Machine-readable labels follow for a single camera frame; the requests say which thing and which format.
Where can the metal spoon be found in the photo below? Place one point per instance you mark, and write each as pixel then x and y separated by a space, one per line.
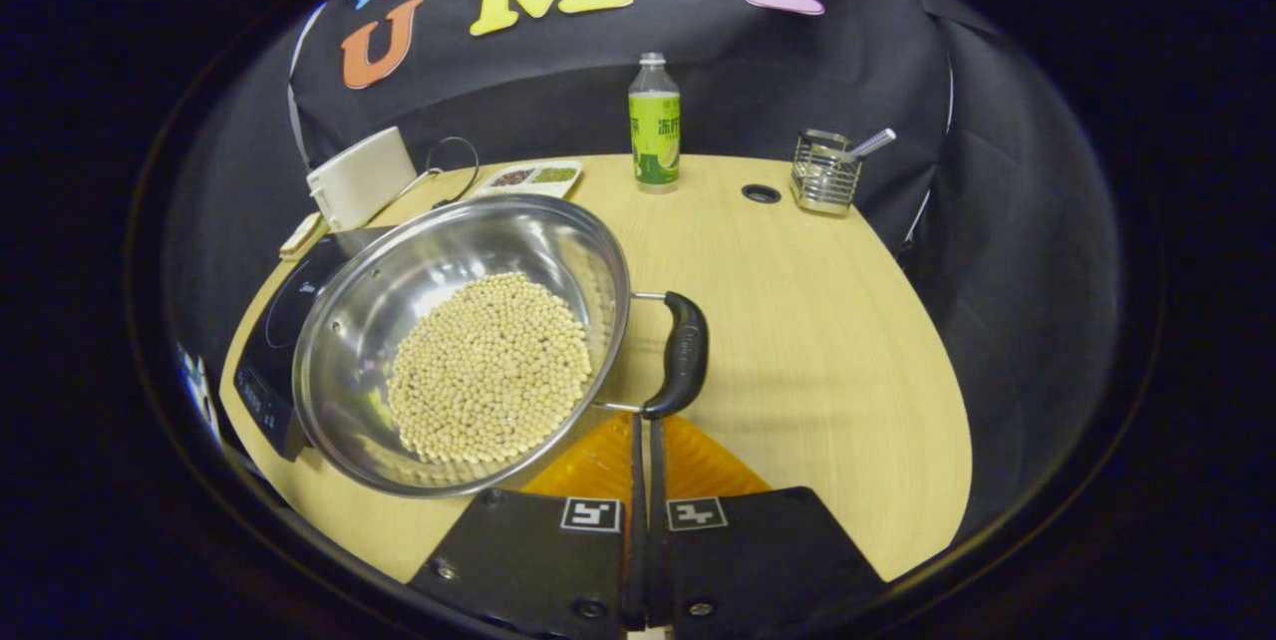
pixel 872 144

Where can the white divided bean dish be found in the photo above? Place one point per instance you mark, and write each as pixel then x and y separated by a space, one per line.
pixel 528 184

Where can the bread slice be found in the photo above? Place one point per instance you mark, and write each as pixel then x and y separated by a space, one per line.
pixel 301 233

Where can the green drink bottle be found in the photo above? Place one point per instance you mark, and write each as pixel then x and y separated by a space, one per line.
pixel 655 132

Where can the black backdrop cloth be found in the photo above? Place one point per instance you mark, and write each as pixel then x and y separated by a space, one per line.
pixel 797 82

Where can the white toaster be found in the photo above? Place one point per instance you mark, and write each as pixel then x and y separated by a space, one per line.
pixel 359 181

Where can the black induction cooktop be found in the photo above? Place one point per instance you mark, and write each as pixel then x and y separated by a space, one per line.
pixel 274 341

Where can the pile of soybeans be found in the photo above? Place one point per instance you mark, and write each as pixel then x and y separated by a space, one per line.
pixel 488 371

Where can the black table grommet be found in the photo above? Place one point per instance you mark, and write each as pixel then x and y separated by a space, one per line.
pixel 762 193

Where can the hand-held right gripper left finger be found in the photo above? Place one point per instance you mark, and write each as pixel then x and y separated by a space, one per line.
pixel 538 560

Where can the stainless steel pot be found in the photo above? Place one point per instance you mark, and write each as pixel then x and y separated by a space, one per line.
pixel 369 321

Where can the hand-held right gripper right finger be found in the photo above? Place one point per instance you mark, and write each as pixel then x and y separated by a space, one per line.
pixel 758 560

